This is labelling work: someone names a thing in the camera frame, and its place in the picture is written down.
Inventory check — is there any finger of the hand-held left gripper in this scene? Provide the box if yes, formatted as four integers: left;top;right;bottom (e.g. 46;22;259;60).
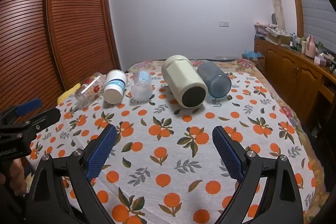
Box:
0;99;42;123
0;108;61;139

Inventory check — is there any group of small bottles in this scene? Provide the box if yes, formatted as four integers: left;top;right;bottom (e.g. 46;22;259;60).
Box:
289;32;307;52

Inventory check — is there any wooden slatted wardrobe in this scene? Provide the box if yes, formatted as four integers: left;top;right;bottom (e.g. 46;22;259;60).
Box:
0;0;122;119

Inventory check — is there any pile of packets and boxes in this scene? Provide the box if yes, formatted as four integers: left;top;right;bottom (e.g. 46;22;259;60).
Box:
254;22;292;46

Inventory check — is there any pink bottle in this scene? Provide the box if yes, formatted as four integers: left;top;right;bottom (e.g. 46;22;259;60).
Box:
306;35;316;59

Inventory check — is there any purple box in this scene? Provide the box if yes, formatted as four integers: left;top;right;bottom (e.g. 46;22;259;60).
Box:
314;54;329;67

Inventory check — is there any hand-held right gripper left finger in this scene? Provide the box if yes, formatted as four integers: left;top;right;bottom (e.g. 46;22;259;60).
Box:
25;124;118;224

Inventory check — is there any blue plastic bag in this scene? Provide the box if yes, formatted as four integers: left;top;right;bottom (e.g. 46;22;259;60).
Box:
243;49;264;60

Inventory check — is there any floral bed sheet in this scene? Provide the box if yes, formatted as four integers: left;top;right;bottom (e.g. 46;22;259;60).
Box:
123;59;331;224

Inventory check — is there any wooden sideboard cabinet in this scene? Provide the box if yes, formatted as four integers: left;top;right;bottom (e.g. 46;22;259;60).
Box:
253;37;336;135

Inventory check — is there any white paper cup blue band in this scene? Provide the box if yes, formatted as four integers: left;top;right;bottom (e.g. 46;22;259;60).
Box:
103;70;128;104

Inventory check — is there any person's left hand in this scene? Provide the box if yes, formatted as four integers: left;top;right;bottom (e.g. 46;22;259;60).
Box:
7;158;27;194

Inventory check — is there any clear plastic bottle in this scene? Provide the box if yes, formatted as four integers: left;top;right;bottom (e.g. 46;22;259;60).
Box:
130;71;153;102

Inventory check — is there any yellow cloth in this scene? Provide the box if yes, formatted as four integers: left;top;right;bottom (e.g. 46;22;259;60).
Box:
57;82;81;104

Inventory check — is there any orange fruit print blanket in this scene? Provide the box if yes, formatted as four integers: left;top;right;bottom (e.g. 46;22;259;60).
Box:
26;70;319;224

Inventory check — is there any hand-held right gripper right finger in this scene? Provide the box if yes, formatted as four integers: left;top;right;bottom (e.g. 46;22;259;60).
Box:
212;126;305;224

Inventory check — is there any cream insulated cup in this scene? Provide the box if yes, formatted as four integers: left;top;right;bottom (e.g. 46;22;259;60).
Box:
161;55;208;108

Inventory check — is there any clear glass cup red print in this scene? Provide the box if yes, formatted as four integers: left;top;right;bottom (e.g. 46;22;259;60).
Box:
75;72;107;107

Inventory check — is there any blue translucent plastic cup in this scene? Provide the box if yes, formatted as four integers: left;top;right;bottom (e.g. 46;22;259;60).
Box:
197;60;232;99

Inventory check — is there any grey window blind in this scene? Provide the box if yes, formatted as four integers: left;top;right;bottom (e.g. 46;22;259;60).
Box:
291;0;336;42

